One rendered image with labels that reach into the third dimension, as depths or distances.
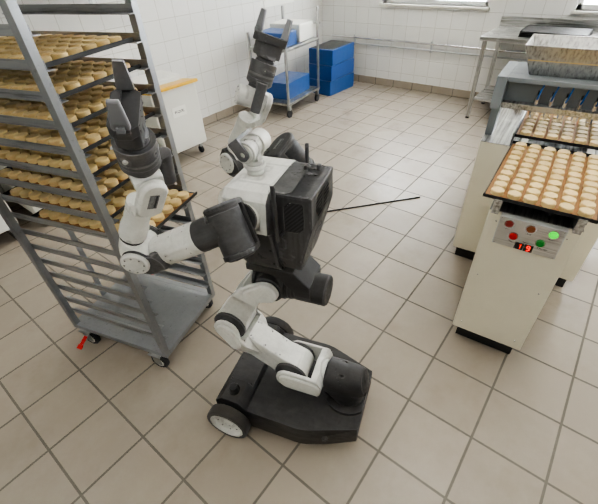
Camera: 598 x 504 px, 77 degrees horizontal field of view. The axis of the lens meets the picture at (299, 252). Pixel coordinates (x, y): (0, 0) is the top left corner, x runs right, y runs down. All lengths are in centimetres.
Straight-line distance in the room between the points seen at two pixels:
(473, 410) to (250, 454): 106
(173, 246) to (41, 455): 145
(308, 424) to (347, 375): 27
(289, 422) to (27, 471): 118
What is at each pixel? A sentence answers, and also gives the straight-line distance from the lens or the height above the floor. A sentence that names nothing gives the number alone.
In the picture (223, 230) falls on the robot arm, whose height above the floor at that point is 120.
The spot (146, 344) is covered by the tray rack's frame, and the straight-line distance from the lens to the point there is 219.
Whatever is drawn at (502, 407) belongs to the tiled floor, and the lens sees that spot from 215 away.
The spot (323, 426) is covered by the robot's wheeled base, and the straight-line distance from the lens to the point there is 174.
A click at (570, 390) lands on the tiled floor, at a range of 236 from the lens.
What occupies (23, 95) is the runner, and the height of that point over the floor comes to 141.
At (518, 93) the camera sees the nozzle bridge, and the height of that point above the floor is 108.
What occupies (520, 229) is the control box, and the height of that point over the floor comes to 80.
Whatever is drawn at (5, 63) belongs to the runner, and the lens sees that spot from 154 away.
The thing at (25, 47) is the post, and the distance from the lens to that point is 139.
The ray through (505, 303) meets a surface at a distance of 207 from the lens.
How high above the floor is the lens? 174
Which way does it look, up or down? 39 degrees down
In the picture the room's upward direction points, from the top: 3 degrees counter-clockwise
